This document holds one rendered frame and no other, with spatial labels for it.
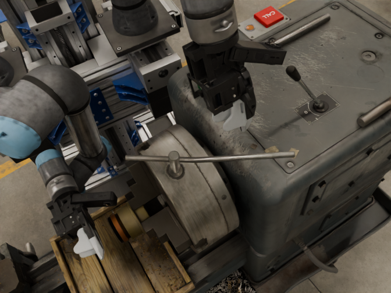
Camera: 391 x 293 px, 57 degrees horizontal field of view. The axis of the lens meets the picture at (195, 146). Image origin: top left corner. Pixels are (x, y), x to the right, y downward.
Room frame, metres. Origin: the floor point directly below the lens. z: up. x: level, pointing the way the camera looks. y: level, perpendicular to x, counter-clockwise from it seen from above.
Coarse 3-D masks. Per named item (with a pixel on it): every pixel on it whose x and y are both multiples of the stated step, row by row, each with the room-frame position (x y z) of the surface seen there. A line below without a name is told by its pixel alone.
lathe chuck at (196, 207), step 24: (144, 144) 0.52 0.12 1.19; (168, 144) 0.47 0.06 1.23; (168, 168) 0.41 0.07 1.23; (192, 168) 0.40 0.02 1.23; (168, 192) 0.35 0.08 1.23; (192, 192) 0.35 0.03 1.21; (192, 216) 0.31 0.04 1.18; (216, 216) 0.31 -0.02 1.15; (192, 240) 0.27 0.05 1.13; (216, 240) 0.29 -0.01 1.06
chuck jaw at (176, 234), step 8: (168, 208) 0.37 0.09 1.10; (152, 216) 0.36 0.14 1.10; (160, 216) 0.36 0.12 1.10; (168, 216) 0.35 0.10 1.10; (144, 224) 0.34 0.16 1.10; (152, 224) 0.34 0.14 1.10; (160, 224) 0.33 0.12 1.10; (168, 224) 0.33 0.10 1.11; (176, 224) 0.33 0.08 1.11; (152, 232) 0.33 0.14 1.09; (160, 232) 0.31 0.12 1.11; (168, 232) 0.31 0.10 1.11; (176, 232) 0.31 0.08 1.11; (184, 232) 0.30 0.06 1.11; (176, 240) 0.29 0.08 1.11; (184, 240) 0.28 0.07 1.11; (200, 240) 0.28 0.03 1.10; (176, 248) 0.27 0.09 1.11; (184, 248) 0.27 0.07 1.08
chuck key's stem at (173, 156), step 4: (172, 152) 0.39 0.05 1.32; (176, 152) 0.39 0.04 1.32; (168, 156) 0.39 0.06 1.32; (172, 156) 0.38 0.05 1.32; (176, 156) 0.38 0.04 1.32; (172, 160) 0.38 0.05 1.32; (176, 160) 0.38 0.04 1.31; (172, 164) 0.38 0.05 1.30; (176, 164) 0.38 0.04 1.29; (172, 168) 0.38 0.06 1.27; (176, 168) 0.38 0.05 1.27; (172, 172) 0.40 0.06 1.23; (176, 172) 0.39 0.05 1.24
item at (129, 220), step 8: (120, 208) 0.39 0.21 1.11; (128, 208) 0.39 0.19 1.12; (144, 208) 0.38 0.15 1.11; (112, 216) 0.38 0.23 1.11; (120, 216) 0.37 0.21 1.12; (128, 216) 0.36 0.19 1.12; (136, 216) 0.36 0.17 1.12; (144, 216) 0.36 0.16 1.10; (112, 224) 0.35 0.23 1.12; (120, 224) 0.35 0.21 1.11; (128, 224) 0.35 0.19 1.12; (136, 224) 0.34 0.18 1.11; (120, 232) 0.33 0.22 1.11; (128, 232) 0.33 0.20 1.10; (136, 232) 0.33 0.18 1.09; (144, 232) 0.33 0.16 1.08; (120, 240) 0.32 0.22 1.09; (128, 240) 0.32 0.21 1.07
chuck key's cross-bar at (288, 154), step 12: (132, 156) 0.40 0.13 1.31; (144, 156) 0.40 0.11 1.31; (156, 156) 0.40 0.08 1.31; (180, 156) 0.39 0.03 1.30; (216, 156) 0.37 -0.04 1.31; (228, 156) 0.36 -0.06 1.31; (240, 156) 0.36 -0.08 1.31; (252, 156) 0.35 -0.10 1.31; (264, 156) 0.34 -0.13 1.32; (276, 156) 0.34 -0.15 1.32; (288, 156) 0.33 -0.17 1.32
